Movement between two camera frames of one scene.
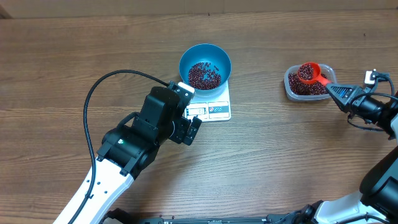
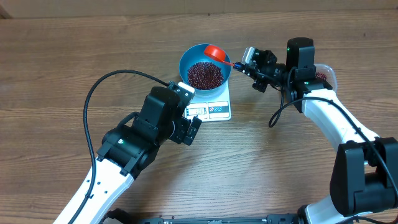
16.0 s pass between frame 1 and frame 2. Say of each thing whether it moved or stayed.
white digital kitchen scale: stayed
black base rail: stayed
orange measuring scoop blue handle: moved
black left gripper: stayed
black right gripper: moved
